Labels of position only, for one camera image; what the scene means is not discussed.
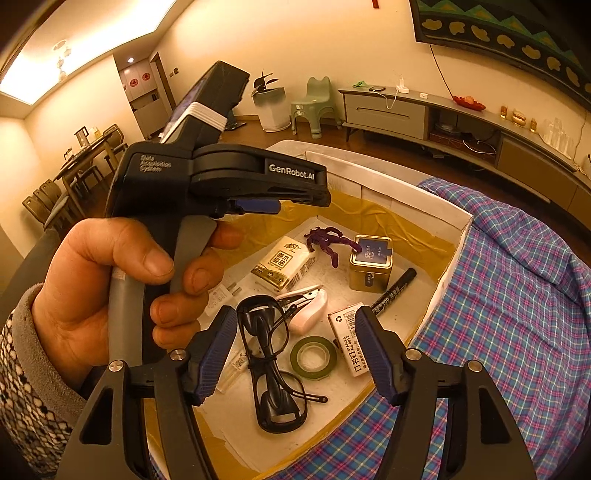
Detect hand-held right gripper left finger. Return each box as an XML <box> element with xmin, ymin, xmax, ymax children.
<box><xmin>55</xmin><ymin>305</ymin><xmax>238</xmax><ymax>480</ymax></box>

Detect person's left forearm patterned sleeve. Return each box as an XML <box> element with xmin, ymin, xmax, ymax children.
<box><xmin>0</xmin><ymin>295</ymin><xmax>88</xmax><ymax>476</ymax></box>

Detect red white staple box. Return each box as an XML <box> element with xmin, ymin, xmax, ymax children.
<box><xmin>328</xmin><ymin>300</ymin><xmax>377</xmax><ymax>377</ymax></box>

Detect white charger adapter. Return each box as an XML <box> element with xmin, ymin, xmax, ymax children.
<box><xmin>203</xmin><ymin>281</ymin><xmax>243</xmax><ymax>319</ymax></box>

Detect green child chair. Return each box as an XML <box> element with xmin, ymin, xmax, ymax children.
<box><xmin>290</xmin><ymin>76</ymin><xmax>343</xmax><ymax>139</ymax></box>

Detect blue purple plaid cloth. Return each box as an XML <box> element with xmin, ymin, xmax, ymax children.
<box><xmin>272</xmin><ymin>178</ymin><xmax>591</xmax><ymax>480</ymax></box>

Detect wooden dining chair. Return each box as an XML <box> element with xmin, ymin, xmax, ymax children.
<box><xmin>22</xmin><ymin>194</ymin><xmax>49</xmax><ymax>227</ymax></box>
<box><xmin>104</xmin><ymin>127</ymin><xmax>130</xmax><ymax>158</ymax></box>
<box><xmin>39</xmin><ymin>180</ymin><xmax>70</xmax><ymax>222</ymax></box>

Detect cream tissue pack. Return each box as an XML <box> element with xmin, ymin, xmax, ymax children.
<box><xmin>250</xmin><ymin>235</ymin><xmax>319</xmax><ymax>292</ymax></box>

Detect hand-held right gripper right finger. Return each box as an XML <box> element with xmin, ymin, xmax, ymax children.
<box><xmin>353</xmin><ymin>305</ymin><xmax>539</xmax><ymax>480</ymax></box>

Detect person's left hand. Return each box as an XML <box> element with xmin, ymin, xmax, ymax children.
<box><xmin>30</xmin><ymin>217</ymin><xmax>243</xmax><ymax>392</ymax></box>

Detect white entry cabinet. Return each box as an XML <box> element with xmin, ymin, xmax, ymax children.
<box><xmin>113</xmin><ymin>51</ymin><xmax>176</xmax><ymax>139</ymax></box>

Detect glass cup set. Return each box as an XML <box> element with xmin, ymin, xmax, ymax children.
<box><xmin>538</xmin><ymin>117</ymin><xmax>578</xmax><ymax>158</ymax></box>

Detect purple hair tie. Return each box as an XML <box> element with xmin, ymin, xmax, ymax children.
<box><xmin>304</xmin><ymin>225</ymin><xmax>358</xmax><ymax>269</ymax></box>

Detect ceiling chandelier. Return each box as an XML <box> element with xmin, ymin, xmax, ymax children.
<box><xmin>51</xmin><ymin>41</ymin><xmax>72</xmax><ymax>81</ymax></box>

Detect green tape roll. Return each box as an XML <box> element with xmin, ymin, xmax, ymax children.
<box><xmin>290</xmin><ymin>336</ymin><xmax>340</xmax><ymax>380</ymax></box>

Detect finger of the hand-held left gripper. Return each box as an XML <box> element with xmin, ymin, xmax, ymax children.
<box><xmin>225</xmin><ymin>184</ymin><xmax>332</xmax><ymax>217</ymax></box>

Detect television cable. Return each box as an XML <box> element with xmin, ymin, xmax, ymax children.
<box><xmin>428</xmin><ymin>42</ymin><xmax>458</xmax><ymax>99</ymax></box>

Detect wall television with patterned cover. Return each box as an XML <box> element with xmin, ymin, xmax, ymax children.
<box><xmin>409</xmin><ymin>0</ymin><xmax>591</xmax><ymax>109</ymax></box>

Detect black marker pen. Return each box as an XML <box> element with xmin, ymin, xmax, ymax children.
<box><xmin>368</xmin><ymin>268</ymin><xmax>417</xmax><ymax>315</ymax></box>

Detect grey television cabinet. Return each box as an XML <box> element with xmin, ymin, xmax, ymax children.
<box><xmin>338</xmin><ymin>85</ymin><xmax>591</xmax><ymax>232</ymax></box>

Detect red fruit plate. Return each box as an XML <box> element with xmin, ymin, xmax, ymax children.
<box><xmin>451</xmin><ymin>95</ymin><xmax>487</xmax><ymax>112</ymax></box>

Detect wooden dining table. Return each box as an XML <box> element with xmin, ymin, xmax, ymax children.
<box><xmin>54</xmin><ymin>134</ymin><xmax>121</xmax><ymax>204</ymax></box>

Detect white cardboard box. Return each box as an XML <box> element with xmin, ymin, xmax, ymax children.
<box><xmin>139</xmin><ymin>138</ymin><xmax>474</xmax><ymax>480</ymax></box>

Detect gold tin box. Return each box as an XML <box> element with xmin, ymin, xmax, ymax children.
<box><xmin>348</xmin><ymin>234</ymin><xmax>394</xmax><ymax>292</ymax></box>

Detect black glasses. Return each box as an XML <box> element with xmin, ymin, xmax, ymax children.
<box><xmin>236</xmin><ymin>295</ymin><xmax>329</xmax><ymax>433</ymax></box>

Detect small clear plastic case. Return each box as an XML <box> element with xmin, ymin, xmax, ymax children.
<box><xmin>215</xmin><ymin>348</ymin><xmax>252</xmax><ymax>394</ymax></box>

